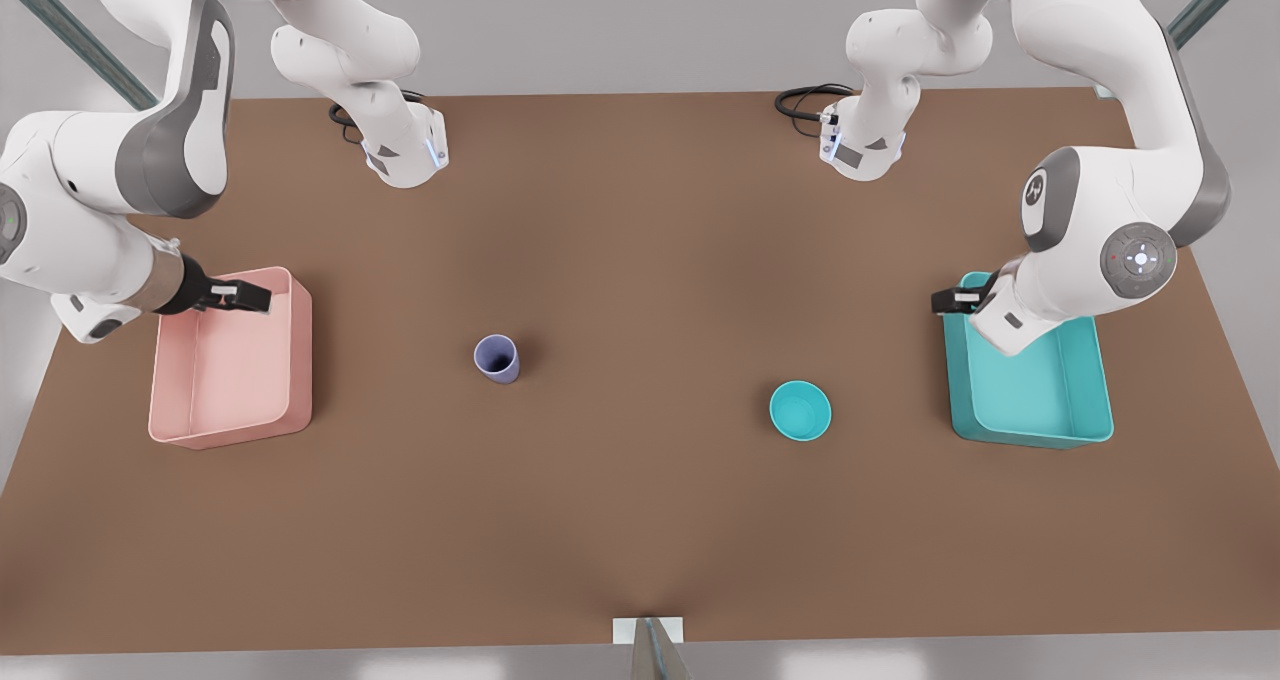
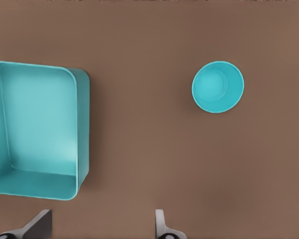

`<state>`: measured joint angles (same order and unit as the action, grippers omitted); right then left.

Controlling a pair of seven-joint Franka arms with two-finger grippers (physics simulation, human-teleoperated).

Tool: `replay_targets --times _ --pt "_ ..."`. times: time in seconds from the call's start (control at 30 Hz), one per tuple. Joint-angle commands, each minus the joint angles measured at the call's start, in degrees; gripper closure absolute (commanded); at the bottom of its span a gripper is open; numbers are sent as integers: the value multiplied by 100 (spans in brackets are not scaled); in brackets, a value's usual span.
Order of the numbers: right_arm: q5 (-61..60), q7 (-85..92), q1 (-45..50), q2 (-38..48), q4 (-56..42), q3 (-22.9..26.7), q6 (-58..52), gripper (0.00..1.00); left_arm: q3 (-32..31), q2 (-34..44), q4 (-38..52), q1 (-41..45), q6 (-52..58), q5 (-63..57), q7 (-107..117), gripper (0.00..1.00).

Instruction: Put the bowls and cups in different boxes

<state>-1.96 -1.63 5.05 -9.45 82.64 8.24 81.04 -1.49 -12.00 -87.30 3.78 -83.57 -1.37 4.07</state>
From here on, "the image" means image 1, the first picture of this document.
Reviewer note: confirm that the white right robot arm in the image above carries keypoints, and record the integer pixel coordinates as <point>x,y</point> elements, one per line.
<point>170,140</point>

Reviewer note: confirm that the teal bowl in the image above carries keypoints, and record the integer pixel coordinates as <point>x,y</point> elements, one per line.
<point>800,410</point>

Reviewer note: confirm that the silver frame post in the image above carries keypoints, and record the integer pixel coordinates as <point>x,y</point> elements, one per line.
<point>650,645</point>
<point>1210,0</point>
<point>75,30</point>

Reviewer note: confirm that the pink plastic box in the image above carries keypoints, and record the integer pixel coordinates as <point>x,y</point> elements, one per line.
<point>232,360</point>

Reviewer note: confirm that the purple cup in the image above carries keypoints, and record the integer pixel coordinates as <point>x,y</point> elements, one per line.
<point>497,358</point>

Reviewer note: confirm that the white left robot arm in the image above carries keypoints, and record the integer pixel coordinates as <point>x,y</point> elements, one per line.
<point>1090,210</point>

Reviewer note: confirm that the teal plastic box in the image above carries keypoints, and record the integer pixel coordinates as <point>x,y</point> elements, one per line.
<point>1035,380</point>

